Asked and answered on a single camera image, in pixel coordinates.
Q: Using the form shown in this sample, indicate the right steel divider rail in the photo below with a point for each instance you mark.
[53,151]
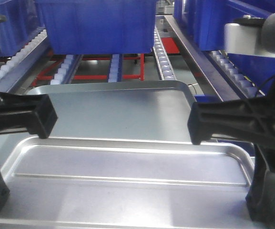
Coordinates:
[212,81]

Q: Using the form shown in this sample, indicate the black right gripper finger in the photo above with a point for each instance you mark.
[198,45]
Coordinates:
[260,199]

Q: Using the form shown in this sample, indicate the right white roller track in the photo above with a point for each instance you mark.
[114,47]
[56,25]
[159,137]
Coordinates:
[163,63]

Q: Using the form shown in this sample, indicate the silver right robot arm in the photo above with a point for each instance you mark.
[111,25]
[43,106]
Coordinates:
[256,36]

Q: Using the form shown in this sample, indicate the large blue bin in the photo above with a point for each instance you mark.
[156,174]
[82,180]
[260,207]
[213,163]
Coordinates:
[204,21]
[21,26]

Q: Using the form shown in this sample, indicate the far right roller track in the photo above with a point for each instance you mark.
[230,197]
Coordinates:
[240,81]

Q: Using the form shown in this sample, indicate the red metal floor frame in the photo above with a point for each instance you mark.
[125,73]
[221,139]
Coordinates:
[95,68]

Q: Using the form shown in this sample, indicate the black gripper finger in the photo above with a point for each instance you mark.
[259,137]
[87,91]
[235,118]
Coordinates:
[251,120]

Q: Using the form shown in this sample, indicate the left white roller track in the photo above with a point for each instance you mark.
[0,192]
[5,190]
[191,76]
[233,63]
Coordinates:
[66,73]

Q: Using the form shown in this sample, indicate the large blue bin right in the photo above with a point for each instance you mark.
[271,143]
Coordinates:
[204,21]

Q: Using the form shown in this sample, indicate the large blue bin left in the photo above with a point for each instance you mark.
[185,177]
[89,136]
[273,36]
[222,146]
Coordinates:
[21,26]

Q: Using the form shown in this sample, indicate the white roller track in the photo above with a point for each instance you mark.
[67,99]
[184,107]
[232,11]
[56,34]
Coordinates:
[163,63]
[115,72]
[66,73]

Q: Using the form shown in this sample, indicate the centre white roller track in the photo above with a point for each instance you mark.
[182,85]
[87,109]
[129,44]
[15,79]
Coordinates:
[115,72]

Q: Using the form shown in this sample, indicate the silver ribbed metal tray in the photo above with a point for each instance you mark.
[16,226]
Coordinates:
[76,183]

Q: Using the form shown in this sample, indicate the large grey flat tray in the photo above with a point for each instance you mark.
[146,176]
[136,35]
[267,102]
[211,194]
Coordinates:
[150,110]

